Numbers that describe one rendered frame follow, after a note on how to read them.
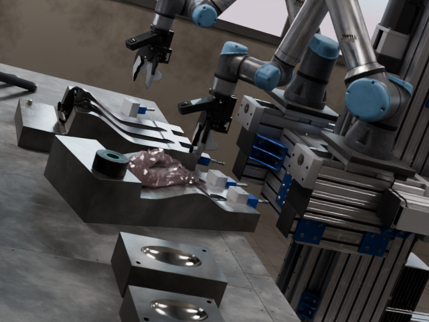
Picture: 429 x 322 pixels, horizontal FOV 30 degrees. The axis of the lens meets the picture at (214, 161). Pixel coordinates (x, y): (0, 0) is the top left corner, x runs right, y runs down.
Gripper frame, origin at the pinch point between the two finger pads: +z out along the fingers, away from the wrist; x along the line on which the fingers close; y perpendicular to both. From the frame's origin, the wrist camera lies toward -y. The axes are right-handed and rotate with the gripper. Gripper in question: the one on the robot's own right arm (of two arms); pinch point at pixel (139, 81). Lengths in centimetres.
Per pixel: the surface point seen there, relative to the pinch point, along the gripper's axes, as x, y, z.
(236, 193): -79, -27, 5
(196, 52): 100, 124, 8
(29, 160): -42, -67, 12
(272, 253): 24, 149, 93
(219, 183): -70, -24, 6
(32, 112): -22, -56, 6
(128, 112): -1.7, -2.4, 10.9
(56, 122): -29, -52, 6
